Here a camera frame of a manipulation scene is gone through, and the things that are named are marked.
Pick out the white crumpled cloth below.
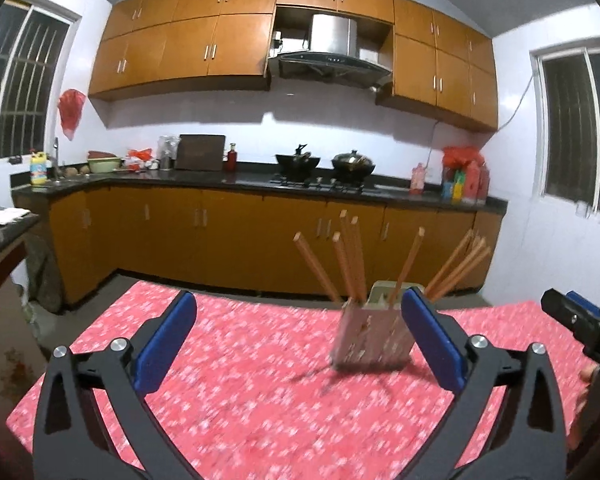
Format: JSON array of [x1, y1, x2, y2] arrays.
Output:
[[0, 207, 31, 228]]

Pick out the green yellow bottle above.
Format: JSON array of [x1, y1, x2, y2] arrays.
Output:
[[442, 167, 468, 203]]

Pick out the black kitchen countertop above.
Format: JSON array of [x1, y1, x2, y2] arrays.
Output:
[[10, 160, 509, 213]]

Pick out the grey slotted chopstick holder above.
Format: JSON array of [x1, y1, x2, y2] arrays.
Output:
[[330, 282, 427, 372]]

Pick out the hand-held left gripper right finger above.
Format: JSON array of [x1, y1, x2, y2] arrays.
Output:
[[399, 287, 567, 480]]

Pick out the black open wok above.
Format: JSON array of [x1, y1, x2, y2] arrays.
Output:
[[275, 144, 322, 181]]

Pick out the yellow detergent bottle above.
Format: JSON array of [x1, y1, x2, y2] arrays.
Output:
[[30, 150, 49, 187]]

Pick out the black gas stove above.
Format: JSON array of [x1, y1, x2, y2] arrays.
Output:
[[270, 174, 381, 193]]

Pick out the dark side counter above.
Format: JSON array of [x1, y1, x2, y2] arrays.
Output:
[[0, 205, 42, 311]]

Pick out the green plastic basin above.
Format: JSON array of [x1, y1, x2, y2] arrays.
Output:
[[86, 157, 122, 173]]

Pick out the wooden lower kitchen cabinets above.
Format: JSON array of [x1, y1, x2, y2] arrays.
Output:
[[12, 182, 506, 311]]

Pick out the large red plastic bags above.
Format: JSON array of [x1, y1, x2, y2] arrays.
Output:
[[441, 146, 491, 206]]

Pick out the steel range hood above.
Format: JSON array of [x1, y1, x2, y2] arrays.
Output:
[[267, 12, 393, 91]]

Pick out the dark wooden cutting board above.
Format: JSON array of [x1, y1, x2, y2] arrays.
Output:
[[175, 134, 227, 172]]

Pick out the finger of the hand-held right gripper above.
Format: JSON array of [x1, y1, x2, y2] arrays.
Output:
[[566, 290, 600, 331], [540, 288, 598, 348]]

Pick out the hanging red plastic bag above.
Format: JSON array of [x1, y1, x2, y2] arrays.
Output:
[[57, 89, 88, 142]]

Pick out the wooden upper wall cabinets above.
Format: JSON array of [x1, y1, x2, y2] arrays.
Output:
[[87, 0, 499, 133]]

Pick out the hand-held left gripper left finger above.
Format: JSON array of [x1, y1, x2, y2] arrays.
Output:
[[32, 290, 202, 480]]

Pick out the barred window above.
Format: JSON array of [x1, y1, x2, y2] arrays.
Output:
[[0, 2, 81, 163], [530, 47, 600, 218]]

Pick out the bundle of chopsticks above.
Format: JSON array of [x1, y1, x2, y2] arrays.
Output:
[[292, 210, 493, 307]]

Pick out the grey green sack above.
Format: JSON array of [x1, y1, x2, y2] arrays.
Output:
[[25, 232, 63, 313]]

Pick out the black lidded wok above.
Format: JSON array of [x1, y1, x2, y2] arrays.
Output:
[[331, 149, 377, 183]]

